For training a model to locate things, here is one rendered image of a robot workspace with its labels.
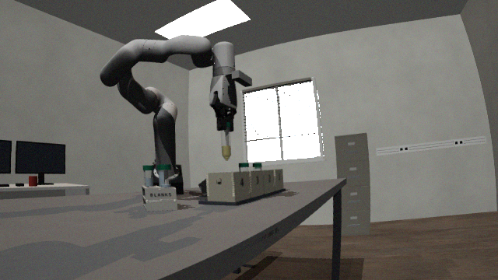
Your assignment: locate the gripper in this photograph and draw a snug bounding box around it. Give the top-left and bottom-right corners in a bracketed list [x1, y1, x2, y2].
[209, 75, 237, 131]

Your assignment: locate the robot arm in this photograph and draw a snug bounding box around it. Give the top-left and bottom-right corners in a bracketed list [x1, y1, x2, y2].
[100, 35, 252, 180]

